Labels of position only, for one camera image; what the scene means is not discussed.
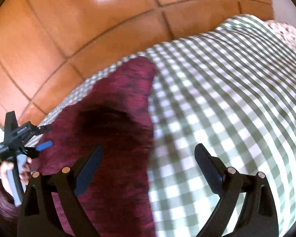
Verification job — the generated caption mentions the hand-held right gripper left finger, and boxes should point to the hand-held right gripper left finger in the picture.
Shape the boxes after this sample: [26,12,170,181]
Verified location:
[17,145,104,237]

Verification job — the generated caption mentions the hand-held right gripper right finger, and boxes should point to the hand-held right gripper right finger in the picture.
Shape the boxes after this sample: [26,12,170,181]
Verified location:
[194,143,280,237]

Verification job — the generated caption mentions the maroon patterned garment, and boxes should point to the maroon patterned garment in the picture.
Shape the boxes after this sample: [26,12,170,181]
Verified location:
[34,56,161,237]

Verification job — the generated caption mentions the green white checked bed sheet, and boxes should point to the green white checked bed sheet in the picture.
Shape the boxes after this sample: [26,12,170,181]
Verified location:
[37,13,296,237]

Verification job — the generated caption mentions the person's left hand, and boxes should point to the person's left hand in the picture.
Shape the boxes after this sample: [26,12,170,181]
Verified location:
[0,157,32,191]

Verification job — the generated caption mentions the floral pillow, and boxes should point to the floral pillow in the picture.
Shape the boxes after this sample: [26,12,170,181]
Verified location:
[264,20,296,58]

